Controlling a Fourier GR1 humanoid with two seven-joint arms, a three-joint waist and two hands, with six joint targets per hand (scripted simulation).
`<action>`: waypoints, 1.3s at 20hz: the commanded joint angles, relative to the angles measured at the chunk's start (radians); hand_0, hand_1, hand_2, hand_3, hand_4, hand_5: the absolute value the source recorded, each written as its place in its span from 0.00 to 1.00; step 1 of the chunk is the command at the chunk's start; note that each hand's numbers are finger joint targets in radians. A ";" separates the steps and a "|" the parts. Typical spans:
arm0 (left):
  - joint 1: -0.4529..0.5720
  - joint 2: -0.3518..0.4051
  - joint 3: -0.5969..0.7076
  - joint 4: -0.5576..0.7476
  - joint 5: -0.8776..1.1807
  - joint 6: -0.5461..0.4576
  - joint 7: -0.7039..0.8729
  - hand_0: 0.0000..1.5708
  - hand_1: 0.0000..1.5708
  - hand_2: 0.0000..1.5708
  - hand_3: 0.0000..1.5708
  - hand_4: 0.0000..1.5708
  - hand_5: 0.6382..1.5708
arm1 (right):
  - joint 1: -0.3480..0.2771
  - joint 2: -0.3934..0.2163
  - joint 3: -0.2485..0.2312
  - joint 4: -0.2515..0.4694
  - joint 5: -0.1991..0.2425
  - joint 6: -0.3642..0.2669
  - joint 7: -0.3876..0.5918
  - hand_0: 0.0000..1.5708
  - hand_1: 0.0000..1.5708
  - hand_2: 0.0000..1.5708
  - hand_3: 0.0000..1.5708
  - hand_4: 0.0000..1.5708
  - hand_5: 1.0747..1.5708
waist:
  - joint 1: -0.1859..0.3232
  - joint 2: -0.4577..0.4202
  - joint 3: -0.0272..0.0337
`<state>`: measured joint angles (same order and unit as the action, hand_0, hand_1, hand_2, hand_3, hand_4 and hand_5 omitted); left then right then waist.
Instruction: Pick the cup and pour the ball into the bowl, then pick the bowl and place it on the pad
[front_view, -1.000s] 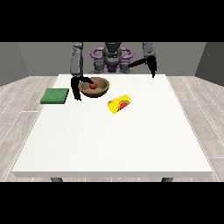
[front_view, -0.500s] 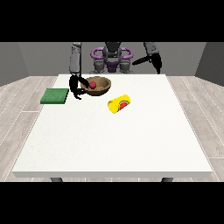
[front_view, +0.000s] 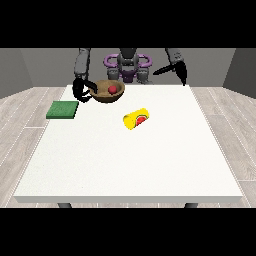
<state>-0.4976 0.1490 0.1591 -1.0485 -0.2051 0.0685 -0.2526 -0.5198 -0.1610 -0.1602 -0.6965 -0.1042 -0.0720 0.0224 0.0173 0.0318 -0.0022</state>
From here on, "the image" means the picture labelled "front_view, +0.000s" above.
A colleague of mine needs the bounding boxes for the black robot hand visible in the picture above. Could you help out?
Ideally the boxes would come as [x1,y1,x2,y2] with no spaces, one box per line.
[72,78,99,104]
[152,60,188,87]

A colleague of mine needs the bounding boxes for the green square pad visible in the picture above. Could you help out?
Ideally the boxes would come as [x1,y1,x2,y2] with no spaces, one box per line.
[45,100,80,120]

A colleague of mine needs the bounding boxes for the yellow cup with melon print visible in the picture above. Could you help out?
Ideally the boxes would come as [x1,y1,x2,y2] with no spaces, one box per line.
[122,107,150,131]

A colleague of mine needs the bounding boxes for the grey robot trunk purple rings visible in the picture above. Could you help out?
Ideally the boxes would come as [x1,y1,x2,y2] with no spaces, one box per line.
[103,48,154,85]

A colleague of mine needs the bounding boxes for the brown wooden bowl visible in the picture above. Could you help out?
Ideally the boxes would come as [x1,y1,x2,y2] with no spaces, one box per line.
[90,79,126,104]

